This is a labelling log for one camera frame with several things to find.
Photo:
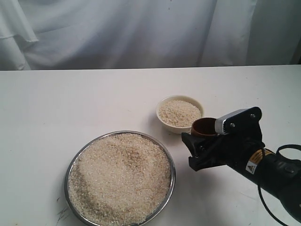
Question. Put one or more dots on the brown wooden cup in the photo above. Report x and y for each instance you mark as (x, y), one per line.
(204, 127)

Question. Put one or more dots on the beige granular contents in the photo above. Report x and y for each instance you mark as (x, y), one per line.
(178, 113)

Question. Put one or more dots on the greenish-grey granular food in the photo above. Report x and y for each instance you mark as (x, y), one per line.
(119, 180)

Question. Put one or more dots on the white cloth backdrop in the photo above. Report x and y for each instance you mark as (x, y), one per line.
(113, 34)

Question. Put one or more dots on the round steel tray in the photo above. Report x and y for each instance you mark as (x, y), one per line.
(151, 216)

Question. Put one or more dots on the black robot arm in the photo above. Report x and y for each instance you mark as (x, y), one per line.
(280, 177)

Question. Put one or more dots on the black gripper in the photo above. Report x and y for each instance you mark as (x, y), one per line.
(238, 137)

